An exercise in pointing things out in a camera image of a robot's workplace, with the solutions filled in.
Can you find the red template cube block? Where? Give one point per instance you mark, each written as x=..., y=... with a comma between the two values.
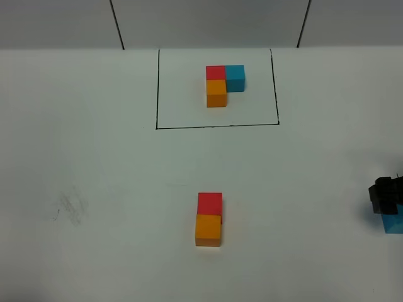
x=215, y=72

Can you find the orange template cube block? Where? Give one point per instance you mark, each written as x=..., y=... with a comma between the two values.
x=216, y=93

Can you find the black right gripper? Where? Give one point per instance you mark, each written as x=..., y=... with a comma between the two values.
x=386, y=195

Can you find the blue template cube block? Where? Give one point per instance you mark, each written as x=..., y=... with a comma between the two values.
x=235, y=78

